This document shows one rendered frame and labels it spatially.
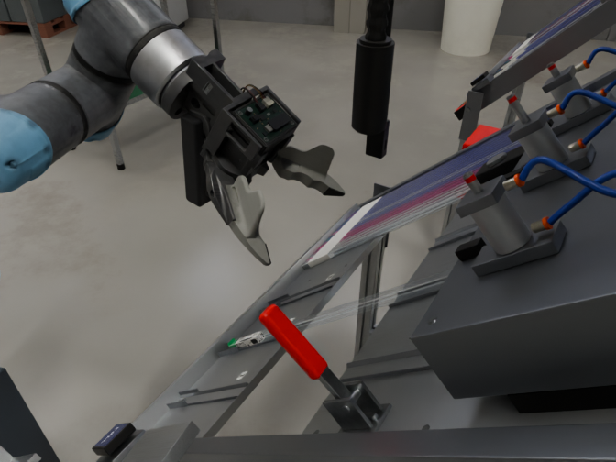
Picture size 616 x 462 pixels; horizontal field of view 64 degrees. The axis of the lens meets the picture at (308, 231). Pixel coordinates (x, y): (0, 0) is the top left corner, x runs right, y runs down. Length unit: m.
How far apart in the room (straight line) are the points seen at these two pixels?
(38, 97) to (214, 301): 1.46
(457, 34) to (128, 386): 3.81
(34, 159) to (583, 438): 0.47
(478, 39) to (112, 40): 4.21
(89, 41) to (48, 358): 1.47
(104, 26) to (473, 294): 0.44
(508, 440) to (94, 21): 0.51
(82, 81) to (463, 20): 4.14
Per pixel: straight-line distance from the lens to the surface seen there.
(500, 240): 0.29
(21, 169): 0.52
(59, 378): 1.86
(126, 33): 0.56
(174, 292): 2.00
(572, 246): 0.29
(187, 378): 0.79
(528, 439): 0.27
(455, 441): 0.29
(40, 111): 0.55
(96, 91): 0.60
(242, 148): 0.49
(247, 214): 0.48
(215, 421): 0.59
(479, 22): 4.59
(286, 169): 0.56
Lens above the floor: 1.35
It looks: 37 degrees down
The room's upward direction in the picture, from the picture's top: straight up
